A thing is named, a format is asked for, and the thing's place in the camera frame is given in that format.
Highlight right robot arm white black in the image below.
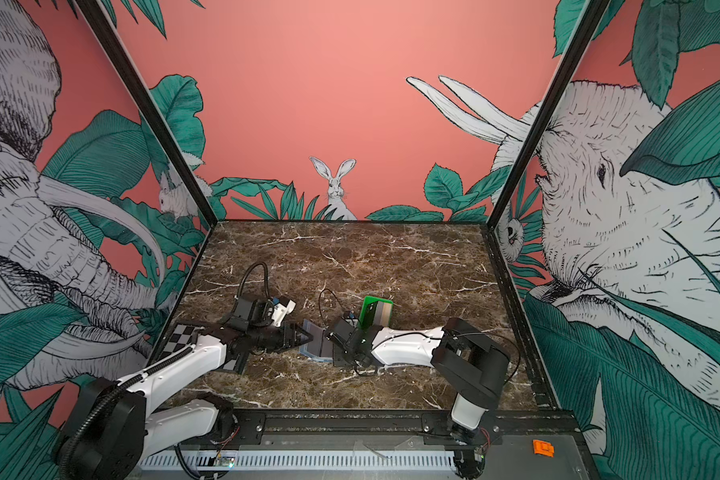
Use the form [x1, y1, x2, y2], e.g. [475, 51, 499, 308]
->
[325, 318, 510, 445]

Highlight orange connector clip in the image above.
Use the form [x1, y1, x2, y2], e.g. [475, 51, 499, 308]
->
[532, 439, 555, 458]

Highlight gold credit card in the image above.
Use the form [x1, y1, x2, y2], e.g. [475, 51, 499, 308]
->
[374, 301, 393, 327]

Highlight blue leather card holder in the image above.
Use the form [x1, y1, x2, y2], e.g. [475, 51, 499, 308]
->
[299, 325, 333, 363]

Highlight white slotted cable duct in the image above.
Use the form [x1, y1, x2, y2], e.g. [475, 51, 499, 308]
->
[140, 449, 457, 472]

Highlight checkerboard calibration board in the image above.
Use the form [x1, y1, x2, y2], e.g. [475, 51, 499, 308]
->
[155, 323, 250, 374]

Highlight black frame post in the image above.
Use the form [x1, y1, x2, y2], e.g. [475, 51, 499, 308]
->
[487, 0, 609, 230]
[76, 0, 218, 229]

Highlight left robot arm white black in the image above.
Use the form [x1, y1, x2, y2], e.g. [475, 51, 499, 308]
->
[53, 301, 314, 479]

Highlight green plastic card tray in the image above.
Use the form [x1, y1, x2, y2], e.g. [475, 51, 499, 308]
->
[358, 296, 394, 330]

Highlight left black frame post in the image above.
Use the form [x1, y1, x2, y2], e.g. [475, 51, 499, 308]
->
[76, 0, 218, 229]

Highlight black front mounting rail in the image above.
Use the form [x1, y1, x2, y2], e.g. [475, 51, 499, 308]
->
[230, 409, 580, 447]

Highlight right black frame post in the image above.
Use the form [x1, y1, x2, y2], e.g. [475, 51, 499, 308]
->
[487, 0, 609, 230]

